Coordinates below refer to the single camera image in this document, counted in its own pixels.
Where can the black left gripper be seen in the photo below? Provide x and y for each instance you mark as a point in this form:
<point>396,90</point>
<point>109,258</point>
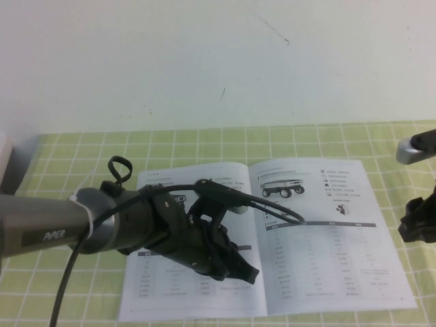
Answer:
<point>177,238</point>

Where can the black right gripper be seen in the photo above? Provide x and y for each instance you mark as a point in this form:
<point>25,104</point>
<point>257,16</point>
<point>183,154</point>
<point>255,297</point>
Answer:
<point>422,209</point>

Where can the white manual book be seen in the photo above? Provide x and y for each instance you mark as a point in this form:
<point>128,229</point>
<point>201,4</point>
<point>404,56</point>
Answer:
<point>323,255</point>

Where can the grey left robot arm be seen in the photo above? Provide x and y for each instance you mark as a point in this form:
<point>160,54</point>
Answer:
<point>41,218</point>

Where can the black loop tether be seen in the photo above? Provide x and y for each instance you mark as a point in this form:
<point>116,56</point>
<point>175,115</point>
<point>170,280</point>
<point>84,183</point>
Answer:
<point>109,186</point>

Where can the green checked tablecloth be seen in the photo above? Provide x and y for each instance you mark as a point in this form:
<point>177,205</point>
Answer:
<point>85,289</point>

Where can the white zip tie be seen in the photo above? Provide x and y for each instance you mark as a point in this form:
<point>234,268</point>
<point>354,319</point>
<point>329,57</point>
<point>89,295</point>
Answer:
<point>83,207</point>

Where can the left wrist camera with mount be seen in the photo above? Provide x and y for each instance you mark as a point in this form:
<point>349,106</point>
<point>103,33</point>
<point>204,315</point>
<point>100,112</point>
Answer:
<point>218,191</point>

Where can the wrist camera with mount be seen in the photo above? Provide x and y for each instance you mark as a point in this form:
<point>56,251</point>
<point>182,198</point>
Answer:
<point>412,150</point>
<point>218,191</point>

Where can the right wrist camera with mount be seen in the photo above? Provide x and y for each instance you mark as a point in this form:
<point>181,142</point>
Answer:
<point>412,150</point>

